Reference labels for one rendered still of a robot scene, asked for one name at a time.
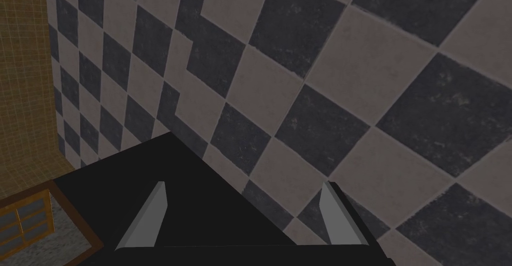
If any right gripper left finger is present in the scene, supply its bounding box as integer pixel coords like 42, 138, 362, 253
114, 181, 168, 251

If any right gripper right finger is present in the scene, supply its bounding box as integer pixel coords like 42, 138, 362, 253
319, 180, 380, 246

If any brown-framed window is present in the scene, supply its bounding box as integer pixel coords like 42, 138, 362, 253
0, 179, 106, 266

